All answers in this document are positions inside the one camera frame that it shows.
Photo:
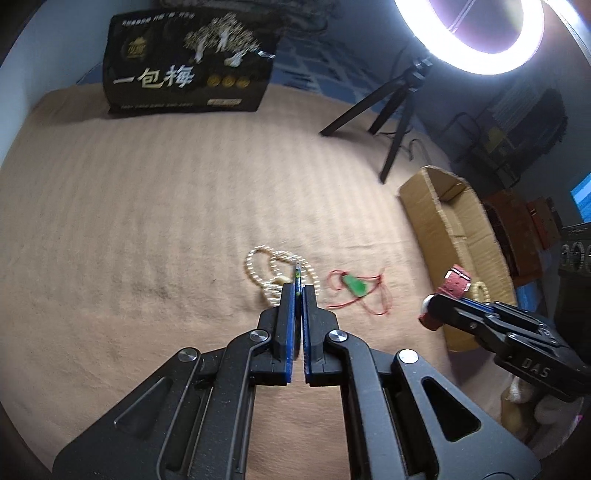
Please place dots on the black metal chair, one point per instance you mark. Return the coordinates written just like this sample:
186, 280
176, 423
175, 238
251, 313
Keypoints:
526, 124

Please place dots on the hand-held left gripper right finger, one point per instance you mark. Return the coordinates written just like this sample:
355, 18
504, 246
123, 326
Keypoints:
308, 325

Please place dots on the black printed carton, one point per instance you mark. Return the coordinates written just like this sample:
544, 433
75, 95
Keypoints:
184, 69

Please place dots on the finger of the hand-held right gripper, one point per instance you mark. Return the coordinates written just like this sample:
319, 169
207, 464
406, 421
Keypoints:
455, 314
480, 304

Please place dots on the blue checked cloth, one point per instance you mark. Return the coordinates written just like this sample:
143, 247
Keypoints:
332, 64

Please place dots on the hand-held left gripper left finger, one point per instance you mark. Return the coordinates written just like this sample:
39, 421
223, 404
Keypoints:
289, 323

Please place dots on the beige blanket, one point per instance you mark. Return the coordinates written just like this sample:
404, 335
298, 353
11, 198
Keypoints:
161, 207

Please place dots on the orange cardboard box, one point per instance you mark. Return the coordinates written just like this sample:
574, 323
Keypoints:
521, 221

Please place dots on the thin green jewelry piece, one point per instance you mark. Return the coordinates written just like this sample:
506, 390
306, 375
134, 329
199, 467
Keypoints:
298, 276

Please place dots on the person's right hand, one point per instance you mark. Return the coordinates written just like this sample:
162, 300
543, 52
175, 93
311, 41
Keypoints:
549, 410

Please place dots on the black tripod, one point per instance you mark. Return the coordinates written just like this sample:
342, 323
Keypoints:
397, 110

